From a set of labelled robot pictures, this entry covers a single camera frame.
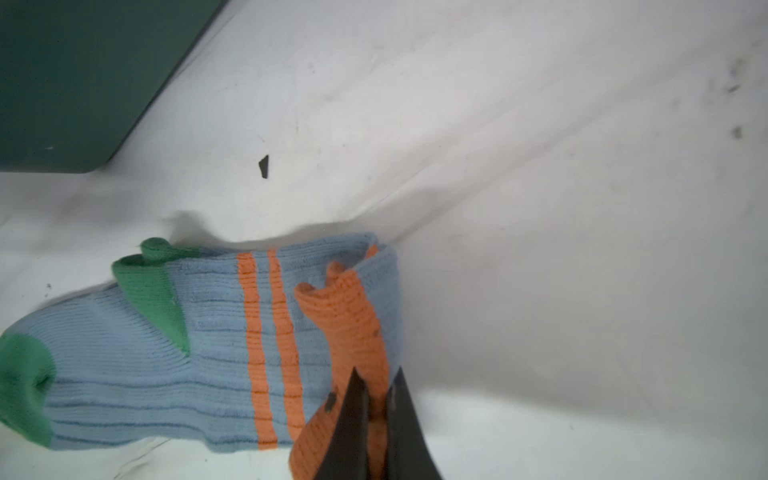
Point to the small black debris chip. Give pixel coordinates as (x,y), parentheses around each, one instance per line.
(263,165)

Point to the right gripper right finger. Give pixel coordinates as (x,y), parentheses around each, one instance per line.
(407,454)

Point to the blue orange green sock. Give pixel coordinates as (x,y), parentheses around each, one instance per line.
(238,350)

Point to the green compartment organizer tray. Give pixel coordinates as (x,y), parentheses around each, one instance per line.
(78,76)

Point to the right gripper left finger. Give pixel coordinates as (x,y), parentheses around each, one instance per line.
(346,457)

